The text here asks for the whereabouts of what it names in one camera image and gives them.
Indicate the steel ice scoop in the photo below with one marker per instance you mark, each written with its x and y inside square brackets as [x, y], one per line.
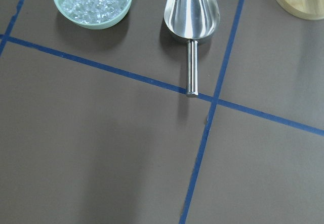
[192, 22]

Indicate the green bowl of ice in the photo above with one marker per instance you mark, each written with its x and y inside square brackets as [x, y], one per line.
[94, 14]

